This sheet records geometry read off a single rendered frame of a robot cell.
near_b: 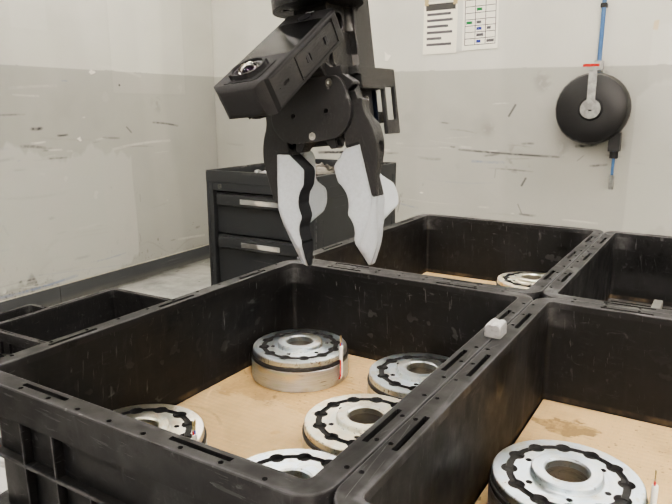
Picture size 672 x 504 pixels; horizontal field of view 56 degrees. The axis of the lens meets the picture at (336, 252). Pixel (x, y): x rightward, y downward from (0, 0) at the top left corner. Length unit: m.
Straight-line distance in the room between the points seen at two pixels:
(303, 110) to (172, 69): 4.11
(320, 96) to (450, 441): 0.26
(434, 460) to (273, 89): 0.25
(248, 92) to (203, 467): 0.23
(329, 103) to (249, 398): 0.31
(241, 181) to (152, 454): 1.82
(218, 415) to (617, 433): 0.36
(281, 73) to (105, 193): 3.77
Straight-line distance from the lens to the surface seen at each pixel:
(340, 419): 0.53
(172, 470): 0.38
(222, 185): 2.22
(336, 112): 0.48
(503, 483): 0.48
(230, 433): 0.59
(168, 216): 4.56
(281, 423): 0.60
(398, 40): 4.13
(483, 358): 0.49
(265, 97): 0.42
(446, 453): 0.43
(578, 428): 0.63
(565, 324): 0.65
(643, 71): 3.76
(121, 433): 0.40
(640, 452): 0.61
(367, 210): 0.48
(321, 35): 0.48
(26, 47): 3.89
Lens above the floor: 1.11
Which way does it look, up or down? 13 degrees down
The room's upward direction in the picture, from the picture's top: straight up
